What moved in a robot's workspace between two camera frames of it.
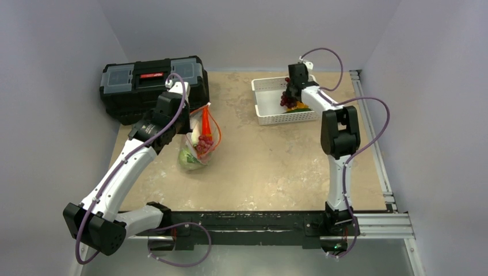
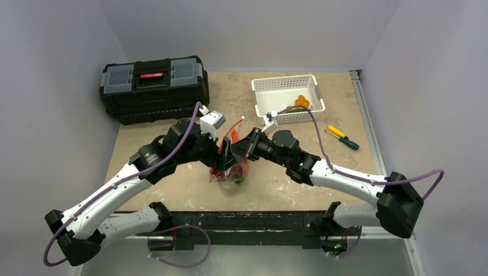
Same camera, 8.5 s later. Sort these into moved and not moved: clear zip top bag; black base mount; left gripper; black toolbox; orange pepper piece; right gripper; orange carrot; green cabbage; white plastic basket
Moved: clear zip top bag; left gripper; right gripper; green cabbage; orange carrot
Not moved: black base mount; white plastic basket; black toolbox; orange pepper piece
